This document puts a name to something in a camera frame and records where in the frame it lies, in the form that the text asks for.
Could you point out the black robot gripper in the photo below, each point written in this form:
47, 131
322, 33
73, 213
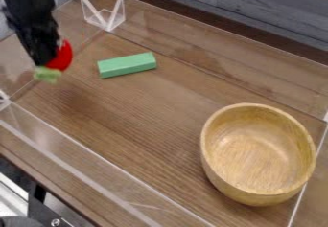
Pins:
29, 18

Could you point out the red plush strawberry toy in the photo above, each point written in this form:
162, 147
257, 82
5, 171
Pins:
52, 70

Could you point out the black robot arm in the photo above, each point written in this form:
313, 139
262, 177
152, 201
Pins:
29, 19

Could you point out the green rectangular block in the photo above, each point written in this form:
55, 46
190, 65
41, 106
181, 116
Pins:
126, 65

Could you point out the wooden bowl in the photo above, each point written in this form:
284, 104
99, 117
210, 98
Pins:
257, 153

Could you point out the clear acrylic corner bracket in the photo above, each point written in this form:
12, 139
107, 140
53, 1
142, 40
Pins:
103, 19

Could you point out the clear acrylic barrier wall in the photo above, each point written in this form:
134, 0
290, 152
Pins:
112, 143

